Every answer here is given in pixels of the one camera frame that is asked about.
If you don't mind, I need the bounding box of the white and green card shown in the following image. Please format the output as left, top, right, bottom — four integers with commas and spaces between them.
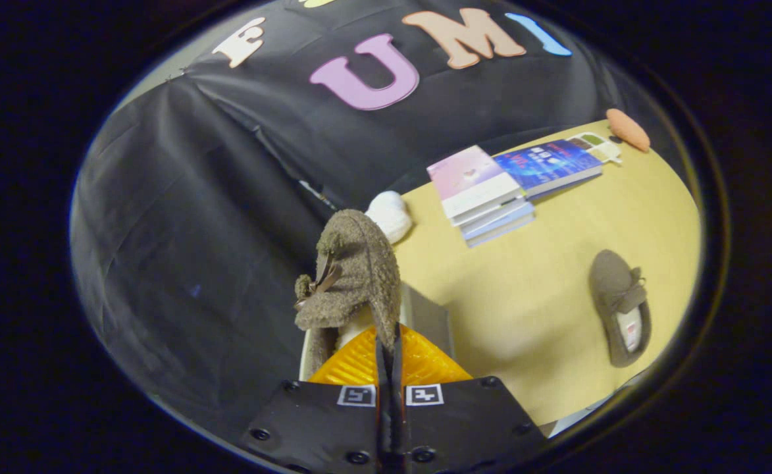
567, 132, 623, 165

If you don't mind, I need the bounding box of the brown fluffy shoe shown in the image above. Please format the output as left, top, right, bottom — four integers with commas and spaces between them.
588, 249, 653, 368
294, 209, 403, 377

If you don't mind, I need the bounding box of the white book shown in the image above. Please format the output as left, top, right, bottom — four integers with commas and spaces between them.
451, 196, 530, 230

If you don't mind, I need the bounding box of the dark blue book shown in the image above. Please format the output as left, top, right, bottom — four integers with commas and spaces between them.
493, 138, 604, 200

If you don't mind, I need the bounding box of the orange plush carrot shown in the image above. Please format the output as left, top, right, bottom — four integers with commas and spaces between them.
606, 108, 652, 153

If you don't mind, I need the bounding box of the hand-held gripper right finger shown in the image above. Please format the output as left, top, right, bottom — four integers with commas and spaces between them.
391, 323, 548, 474

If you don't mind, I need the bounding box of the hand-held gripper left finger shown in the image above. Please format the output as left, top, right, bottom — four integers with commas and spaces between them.
240, 326, 392, 474

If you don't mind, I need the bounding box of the grey storage box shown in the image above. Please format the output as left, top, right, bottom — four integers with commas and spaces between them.
299, 283, 456, 382

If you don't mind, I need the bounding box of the light blue book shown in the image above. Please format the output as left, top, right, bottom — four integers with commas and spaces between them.
459, 204, 536, 249

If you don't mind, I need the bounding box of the black backdrop cloth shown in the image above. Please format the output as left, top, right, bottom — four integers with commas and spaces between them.
70, 0, 630, 452

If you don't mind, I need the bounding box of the white plush toy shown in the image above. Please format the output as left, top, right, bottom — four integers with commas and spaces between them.
365, 191, 414, 244

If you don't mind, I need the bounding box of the pink book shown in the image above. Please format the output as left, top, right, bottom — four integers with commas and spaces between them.
426, 145, 523, 219

